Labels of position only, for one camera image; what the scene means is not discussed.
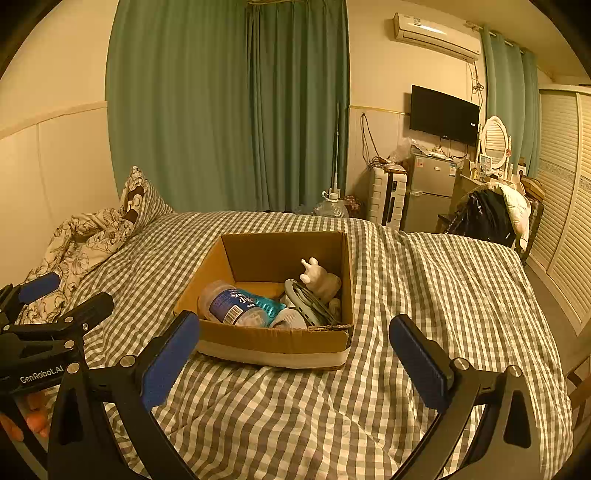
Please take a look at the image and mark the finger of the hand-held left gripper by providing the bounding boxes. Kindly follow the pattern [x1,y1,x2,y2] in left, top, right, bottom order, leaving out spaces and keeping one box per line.
[0,271,62,326]
[0,291,115,346]

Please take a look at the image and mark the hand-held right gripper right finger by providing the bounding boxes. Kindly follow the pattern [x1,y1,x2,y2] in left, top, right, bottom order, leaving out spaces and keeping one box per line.
[389,315,541,480]

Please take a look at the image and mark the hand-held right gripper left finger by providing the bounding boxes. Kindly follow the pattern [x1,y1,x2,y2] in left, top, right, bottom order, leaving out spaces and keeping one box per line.
[46,310,201,480]

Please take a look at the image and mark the blue label plastic bottle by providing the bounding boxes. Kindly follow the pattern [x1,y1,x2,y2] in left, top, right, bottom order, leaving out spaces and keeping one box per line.
[198,280,287,329]

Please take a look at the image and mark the cardboard box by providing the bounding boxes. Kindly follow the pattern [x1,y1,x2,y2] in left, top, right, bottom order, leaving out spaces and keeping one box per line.
[172,231,355,371]

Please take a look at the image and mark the white plush toy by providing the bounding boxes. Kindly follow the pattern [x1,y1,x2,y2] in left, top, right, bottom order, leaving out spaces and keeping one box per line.
[269,308,308,330]

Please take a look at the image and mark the grey cable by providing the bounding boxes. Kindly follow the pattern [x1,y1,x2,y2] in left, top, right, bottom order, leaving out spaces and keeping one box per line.
[281,278,341,325]

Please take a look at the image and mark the white rabbit figurine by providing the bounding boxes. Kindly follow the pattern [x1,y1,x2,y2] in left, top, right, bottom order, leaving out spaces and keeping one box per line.
[300,257,343,319]

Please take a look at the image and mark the person's left hand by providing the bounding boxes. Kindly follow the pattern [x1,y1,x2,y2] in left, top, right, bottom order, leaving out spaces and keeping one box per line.
[0,390,51,442]

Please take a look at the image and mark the floral quilt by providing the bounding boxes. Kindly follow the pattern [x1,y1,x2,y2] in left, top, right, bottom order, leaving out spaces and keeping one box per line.
[8,208,140,325]

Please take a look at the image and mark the floral pillow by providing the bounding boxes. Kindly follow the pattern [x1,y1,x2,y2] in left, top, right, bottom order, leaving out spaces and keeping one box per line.
[119,166,175,228]

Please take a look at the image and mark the black jacket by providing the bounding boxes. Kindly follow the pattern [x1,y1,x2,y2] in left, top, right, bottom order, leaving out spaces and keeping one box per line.
[449,189,516,246]

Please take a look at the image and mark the white suitcase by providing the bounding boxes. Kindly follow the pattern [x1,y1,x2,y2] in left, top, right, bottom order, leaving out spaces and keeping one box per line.
[366,167,409,230]

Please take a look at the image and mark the silver fridge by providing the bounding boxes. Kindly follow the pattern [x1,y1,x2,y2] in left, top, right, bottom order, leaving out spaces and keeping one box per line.
[400,150,456,234]

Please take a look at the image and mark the clear water jug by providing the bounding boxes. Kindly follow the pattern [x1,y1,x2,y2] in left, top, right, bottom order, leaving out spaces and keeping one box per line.
[316,191,350,219]

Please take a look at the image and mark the white padded jacket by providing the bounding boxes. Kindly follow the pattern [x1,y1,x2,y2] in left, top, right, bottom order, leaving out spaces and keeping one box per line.
[480,182,533,251]

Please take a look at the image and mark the vanity desk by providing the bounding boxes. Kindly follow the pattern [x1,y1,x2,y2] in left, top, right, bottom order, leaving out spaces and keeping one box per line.
[454,167,528,197]

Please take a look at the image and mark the louvered wardrobe doors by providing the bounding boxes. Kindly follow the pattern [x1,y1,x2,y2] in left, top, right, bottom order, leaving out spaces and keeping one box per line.
[525,85,591,334]

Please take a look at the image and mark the clear plastic bag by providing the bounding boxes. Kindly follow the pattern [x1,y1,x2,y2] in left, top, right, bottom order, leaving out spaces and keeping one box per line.
[387,137,417,165]

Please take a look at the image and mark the thin white pole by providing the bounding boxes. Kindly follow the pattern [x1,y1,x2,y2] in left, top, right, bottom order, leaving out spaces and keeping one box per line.
[331,103,343,195]

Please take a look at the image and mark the oval white mirror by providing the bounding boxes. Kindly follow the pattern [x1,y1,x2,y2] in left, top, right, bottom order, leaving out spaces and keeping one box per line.
[479,115,512,170]

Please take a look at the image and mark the wide green curtain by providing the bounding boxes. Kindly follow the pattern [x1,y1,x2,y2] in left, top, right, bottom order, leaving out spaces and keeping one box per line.
[106,0,351,216]

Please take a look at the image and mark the narrow green curtain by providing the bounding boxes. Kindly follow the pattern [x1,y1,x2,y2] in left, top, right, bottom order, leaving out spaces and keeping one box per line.
[479,24,542,180]

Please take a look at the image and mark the white air conditioner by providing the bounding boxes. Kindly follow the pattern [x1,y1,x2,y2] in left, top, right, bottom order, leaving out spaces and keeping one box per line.
[392,12,482,64]

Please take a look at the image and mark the hanging wall cables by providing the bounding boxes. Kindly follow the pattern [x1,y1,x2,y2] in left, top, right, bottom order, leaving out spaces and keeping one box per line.
[359,113,385,169]

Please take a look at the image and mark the black wall television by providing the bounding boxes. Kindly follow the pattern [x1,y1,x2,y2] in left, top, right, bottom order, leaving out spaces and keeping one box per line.
[409,84,481,147]

